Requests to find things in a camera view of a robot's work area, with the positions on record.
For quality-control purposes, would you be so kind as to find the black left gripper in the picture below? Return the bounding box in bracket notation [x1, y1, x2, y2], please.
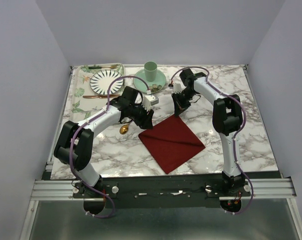
[128, 101, 154, 130]

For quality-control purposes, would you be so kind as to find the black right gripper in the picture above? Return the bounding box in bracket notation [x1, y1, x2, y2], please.
[171, 88, 196, 118]

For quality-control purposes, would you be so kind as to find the dark red cloth napkin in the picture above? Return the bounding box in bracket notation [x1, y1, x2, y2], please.
[138, 115, 205, 174]

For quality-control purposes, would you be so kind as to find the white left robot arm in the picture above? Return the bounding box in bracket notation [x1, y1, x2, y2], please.
[54, 86, 159, 198]

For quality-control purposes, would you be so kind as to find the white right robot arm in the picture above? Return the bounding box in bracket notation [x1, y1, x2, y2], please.
[170, 67, 246, 196]

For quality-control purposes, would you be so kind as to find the gold spoon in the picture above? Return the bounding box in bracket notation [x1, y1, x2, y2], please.
[119, 123, 130, 135]

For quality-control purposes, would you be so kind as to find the green round saucer plate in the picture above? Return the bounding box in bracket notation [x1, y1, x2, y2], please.
[133, 70, 166, 93]

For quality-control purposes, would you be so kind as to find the green plastic cup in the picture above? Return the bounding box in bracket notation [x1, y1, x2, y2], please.
[144, 61, 157, 82]

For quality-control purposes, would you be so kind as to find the striped white round plate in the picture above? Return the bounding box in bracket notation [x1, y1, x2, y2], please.
[90, 69, 124, 96]

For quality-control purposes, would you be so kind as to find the floral rectangular serving tray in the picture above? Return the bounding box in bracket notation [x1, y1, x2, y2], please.
[70, 63, 125, 122]

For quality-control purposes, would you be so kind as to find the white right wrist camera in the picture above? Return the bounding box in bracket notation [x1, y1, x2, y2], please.
[168, 83, 182, 94]

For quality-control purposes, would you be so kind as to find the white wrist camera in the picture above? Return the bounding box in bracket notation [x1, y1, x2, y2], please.
[168, 83, 182, 94]
[142, 94, 159, 111]

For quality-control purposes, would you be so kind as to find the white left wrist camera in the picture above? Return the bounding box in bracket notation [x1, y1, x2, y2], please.
[142, 94, 159, 111]

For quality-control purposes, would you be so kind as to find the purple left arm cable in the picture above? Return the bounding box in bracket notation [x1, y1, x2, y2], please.
[69, 75, 153, 219]

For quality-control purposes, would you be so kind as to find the green handled gold fork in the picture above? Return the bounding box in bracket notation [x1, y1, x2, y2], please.
[88, 64, 118, 70]

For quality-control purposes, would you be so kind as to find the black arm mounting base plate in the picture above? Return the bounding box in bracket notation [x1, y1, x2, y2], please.
[73, 173, 250, 209]

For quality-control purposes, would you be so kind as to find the aluminium frame rail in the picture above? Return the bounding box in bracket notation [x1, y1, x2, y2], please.
[31, 178, 296, 201]

